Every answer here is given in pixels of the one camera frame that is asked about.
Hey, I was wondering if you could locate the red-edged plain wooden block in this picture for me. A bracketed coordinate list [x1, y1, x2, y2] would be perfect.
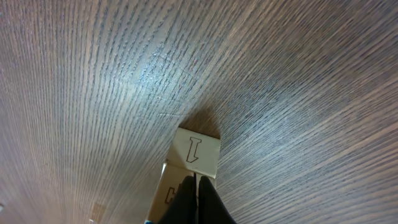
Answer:
[166, 128, 221, 179]

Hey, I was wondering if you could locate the blue X wooden block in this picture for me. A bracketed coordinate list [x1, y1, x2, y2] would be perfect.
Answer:
[145, 163, 216, 223]

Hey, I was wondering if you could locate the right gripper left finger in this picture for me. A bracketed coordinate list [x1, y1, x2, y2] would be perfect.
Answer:
[158, 175, 197, 224]

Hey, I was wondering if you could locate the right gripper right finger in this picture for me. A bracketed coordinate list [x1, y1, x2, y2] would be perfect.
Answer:
[198, 176, 236, 224]

